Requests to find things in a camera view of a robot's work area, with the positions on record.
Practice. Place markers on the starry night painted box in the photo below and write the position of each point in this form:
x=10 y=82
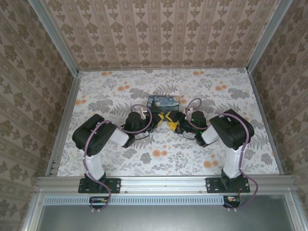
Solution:
x=163 y=102

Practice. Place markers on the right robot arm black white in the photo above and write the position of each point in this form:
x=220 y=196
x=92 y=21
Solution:
x=235 y=134

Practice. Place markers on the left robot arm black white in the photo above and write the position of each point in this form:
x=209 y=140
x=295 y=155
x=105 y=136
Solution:
x=96 y=137

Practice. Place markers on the floral table cover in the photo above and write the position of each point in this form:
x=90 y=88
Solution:
x=168 y=81

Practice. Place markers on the black connector board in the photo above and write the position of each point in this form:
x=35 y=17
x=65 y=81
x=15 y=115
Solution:
x=232 y=204
x=98 y=204

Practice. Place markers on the grey metal panel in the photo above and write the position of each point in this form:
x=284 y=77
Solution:
x=163 y=219

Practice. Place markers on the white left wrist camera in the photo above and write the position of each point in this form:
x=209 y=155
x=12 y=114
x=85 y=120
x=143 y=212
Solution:
x=145 y=113

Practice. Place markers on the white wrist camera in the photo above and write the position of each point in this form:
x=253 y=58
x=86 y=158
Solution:
x=145 y=113
x=187 y=110

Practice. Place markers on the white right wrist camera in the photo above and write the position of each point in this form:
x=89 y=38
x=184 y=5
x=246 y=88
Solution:
x=187 y=110

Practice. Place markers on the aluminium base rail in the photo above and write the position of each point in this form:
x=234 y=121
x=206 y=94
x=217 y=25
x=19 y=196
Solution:
x=163 y=184

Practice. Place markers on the aluminium side rail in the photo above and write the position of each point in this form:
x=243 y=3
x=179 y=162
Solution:
x=262 y=108
x=68 y=113

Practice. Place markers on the aluminium frame post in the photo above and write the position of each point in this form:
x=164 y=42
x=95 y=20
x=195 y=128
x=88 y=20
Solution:
x=59 y=41
x=267 y=36

